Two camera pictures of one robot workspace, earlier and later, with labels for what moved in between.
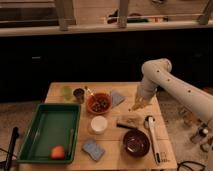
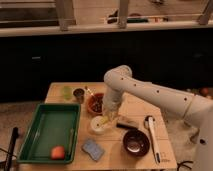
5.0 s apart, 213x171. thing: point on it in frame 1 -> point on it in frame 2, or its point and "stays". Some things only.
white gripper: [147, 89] -> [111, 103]
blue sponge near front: [93, 150] stays
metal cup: [79, 94] stays
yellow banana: [138, 105] -> [104, 119]
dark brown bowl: [136, 143] stays
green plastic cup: [67, 90] stays
